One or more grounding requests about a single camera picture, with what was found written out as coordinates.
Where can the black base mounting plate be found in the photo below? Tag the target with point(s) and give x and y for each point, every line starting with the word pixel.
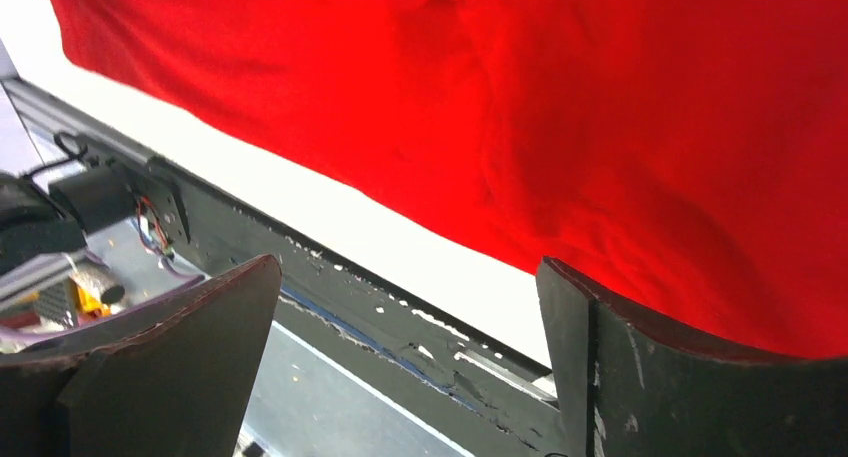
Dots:
pixel 391 339

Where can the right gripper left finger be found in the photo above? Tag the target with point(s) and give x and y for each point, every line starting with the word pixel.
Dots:
pixel 170 378

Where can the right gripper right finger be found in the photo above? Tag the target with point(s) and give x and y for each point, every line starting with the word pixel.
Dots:
pixel 634 382

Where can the red t-shirt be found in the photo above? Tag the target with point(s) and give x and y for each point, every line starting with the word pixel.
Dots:
pixel 690 155

